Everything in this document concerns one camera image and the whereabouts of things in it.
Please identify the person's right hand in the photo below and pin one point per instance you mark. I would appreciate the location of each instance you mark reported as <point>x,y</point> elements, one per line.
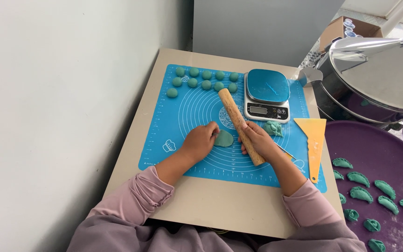
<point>262,143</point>

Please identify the person's left hand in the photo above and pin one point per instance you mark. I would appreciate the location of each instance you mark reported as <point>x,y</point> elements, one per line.
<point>198,143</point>

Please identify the person's right fingers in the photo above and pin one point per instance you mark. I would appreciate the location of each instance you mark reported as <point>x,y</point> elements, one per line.
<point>246,130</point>

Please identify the person's left fingers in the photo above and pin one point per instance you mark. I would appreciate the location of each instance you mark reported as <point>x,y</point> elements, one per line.
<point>212,130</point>

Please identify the green dough wrapper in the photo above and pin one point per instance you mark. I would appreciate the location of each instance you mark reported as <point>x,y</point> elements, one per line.
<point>225,139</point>

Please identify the wooden rolling pin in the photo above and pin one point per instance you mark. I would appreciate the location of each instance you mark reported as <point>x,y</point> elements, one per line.
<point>231,108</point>

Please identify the folded green dough lump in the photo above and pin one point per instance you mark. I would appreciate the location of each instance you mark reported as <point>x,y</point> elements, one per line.
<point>273,128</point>

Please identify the blue silicone baking mat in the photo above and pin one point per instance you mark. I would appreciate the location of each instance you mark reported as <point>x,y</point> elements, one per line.
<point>173,115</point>

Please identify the thin metal stick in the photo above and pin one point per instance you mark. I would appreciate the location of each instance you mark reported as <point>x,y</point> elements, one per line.
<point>287,152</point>

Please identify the digital kitchen scale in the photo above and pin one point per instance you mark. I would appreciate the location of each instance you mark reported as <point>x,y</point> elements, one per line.
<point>266,85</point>

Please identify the group of green dough balls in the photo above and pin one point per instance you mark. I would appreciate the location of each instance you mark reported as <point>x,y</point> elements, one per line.
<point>206,75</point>

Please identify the yellow plastic dough scraper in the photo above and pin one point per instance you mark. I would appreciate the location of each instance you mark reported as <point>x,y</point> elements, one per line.
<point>315,140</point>

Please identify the stainless steel steamer pot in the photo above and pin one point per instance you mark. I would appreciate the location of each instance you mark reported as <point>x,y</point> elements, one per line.
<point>331,91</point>

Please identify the group of green dumplings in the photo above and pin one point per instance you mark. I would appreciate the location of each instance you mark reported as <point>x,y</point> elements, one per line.
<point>359,177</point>

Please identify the brown cardboard box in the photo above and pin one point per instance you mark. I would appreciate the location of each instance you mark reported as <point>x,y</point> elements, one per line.
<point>331,33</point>

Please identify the person's lilac clothing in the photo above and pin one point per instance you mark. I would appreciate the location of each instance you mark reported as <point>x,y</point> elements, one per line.
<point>135,238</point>

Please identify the large purple round tray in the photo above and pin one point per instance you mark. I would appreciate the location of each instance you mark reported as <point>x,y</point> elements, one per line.
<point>380,150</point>

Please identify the conical steel steamer lid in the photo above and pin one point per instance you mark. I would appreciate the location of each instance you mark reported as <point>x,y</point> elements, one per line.
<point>380,70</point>

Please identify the white pipe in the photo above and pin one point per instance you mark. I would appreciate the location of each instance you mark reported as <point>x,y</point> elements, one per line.
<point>397,17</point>

